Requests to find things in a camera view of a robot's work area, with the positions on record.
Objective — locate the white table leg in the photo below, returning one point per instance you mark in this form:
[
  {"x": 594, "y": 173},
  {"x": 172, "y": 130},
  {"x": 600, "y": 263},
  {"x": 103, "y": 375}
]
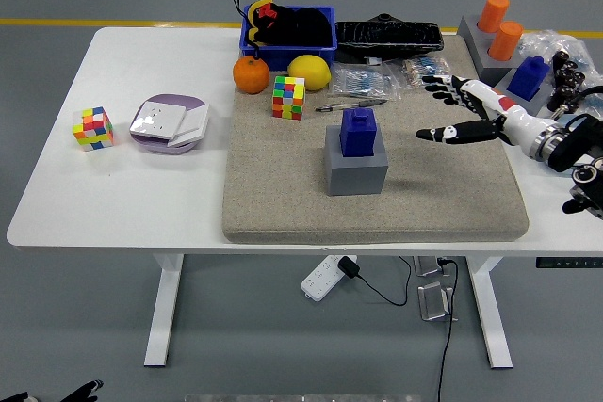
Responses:
[
  {"x": 492, "y": 322},
  {"x": 162, "y": 317}
]

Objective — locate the black cloth pouch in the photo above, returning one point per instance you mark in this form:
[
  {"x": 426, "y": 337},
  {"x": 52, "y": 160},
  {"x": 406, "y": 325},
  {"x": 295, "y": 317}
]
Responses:
[{"x": 301, "y": 27}]

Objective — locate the black plug adapter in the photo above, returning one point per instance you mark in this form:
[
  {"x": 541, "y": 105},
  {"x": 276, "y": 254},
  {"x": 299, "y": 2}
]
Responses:
[{"x": 349, "y": 267}]

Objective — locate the grey square seal holder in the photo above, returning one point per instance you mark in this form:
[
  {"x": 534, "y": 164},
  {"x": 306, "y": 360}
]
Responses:
[
  {"x": 544, "y": 91},
  {"x": 355, "y": 178}
]

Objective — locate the orange cylinder seal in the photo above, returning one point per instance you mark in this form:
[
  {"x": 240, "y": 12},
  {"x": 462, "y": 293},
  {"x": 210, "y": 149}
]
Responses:
[
  {"x": 505, "y": 42},
  {"x": 493, "y": 13}
]

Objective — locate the scrambled rubik's cube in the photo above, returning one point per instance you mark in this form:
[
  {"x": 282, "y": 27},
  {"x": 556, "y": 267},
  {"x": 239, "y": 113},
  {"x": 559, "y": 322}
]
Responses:
[
  {"x": 288, "y": 98},
  {"x": 93, "y": 129}
]

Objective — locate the black table control panel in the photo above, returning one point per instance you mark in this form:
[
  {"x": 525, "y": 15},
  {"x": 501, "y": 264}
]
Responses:
[{"x": 570, "y": 263}]

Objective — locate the metal floor bracket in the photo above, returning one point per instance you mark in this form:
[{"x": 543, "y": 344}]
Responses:
[
  {"x": 434, "y": 303},
  {"x": 428, "y": 268}
]

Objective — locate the clear bag of mixed resistors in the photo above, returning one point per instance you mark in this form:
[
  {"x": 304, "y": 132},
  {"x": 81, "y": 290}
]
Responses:
[{"x": 419, "y": 68}]

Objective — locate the blue square seal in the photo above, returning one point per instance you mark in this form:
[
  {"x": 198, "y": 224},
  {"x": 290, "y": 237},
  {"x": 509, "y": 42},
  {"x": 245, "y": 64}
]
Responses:
[
  {"x": 527, "y": 77},
  {"x": 358, "y": 136}
]

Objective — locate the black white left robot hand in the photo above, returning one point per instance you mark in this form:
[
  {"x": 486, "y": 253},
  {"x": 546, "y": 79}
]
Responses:
[{"x": 82, "y": 392}]

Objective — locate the white power strip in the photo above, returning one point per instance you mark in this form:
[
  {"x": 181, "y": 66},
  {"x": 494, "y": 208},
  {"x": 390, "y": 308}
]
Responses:
[{"x": 320, "y": 279}]

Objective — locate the clear bag of blue resistors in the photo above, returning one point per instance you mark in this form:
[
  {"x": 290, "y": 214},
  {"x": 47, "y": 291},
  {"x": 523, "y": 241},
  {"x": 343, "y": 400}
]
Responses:
[{"x": 358, "y": 79}]

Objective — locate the grey round seal holder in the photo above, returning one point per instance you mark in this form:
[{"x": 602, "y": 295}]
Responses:
[
  {"x": 487, "y": 63},
  {"x": 467, "y": 27}
]

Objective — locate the orange fruit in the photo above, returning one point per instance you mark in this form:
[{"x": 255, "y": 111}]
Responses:
[{"x": 251, "y": 75}]

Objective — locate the black wrapped long device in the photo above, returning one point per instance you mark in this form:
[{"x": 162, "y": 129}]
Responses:
[{"x": 386, "y": 39}]

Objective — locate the yellow black red tool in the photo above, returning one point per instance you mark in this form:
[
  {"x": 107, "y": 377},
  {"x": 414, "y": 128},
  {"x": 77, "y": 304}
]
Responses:
[{"x": 256, "y": 9}]

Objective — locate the blue plastic bin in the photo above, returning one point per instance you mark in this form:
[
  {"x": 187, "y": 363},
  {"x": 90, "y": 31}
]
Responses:
[{"x": 282, "y": 56}]

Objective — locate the white wall socket panel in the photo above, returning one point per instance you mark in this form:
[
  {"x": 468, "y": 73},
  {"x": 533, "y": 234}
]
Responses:
[{"x": 158, "y": 119}]

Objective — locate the crumpled clear plastic bag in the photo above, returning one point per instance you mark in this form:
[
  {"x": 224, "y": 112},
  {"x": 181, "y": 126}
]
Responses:
[{"x": 542, "y": 42}]

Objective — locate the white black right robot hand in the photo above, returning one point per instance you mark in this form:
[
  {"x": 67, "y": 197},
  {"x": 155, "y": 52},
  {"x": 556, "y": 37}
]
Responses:
[{"x": 513, "y": 119}]

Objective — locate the purple plate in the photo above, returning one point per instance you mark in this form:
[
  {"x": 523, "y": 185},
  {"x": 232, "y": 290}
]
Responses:
[{"x": 175, "y": 99}]

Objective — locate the white wall switch panel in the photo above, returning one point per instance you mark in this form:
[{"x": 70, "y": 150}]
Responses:
[{"x": 195, "y": 122}]

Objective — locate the yellow lemon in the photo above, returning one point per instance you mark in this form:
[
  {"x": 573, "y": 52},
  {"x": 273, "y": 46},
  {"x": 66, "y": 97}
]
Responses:
[{"x": 309, "y": 72}]

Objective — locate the grey-brown fabric mat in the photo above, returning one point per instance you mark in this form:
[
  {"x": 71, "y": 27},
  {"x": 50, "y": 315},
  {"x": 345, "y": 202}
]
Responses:
[{"x": 292, "y": 185}]

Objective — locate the small black cylinder knob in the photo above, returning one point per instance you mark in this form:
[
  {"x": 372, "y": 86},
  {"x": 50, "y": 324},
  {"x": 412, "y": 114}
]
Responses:
[
  {"x": 557, "y": 98},
  {"x": 560, "y": 59},
  {"x": 578, "y": 79},
  {"x": 574, "y": 93},
  {"x": 571, "y": 68},
  {"x": 563, "y": 77}
]

